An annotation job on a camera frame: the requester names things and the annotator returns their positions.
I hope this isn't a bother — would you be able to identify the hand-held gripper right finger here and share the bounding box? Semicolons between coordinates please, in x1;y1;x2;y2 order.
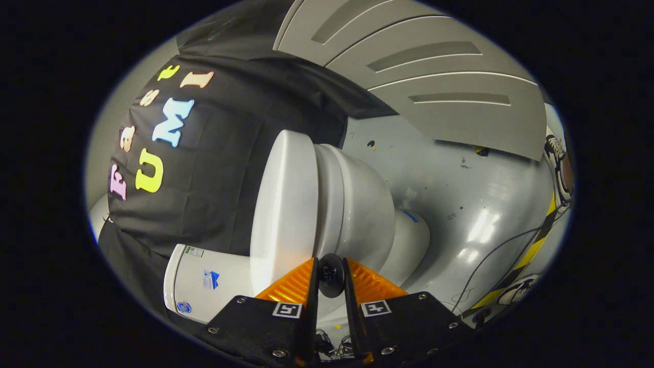
342;257;473;366

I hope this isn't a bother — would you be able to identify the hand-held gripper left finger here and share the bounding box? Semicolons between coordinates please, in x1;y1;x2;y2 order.
197;257;320;368

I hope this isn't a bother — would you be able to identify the black lid handle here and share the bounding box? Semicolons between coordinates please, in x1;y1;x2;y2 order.
317;254;346;299

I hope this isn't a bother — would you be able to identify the white toilet lid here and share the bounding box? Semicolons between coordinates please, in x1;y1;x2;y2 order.
249;130;320;297

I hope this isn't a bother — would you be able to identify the white toilet tank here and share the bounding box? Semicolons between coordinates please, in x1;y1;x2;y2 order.
163;244;257;324

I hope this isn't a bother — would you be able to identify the white toilet bowl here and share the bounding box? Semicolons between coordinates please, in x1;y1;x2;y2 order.
313;144;431;317

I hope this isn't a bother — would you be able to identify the black white sneaker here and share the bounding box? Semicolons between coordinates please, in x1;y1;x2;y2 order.
544;132;575;211
497;274;540;306

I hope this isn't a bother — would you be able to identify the yellow black floor tape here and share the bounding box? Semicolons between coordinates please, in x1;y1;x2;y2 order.
462;192;558;318

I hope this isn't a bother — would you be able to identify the black backdrop cloth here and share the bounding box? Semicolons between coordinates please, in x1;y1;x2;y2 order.
97;0;399;330

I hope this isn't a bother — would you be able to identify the white drawer cabinet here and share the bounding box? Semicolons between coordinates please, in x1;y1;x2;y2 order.
273;0;547;162

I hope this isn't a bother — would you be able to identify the thin black floor cable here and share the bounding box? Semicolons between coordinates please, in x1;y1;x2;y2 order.
452;225;558;313

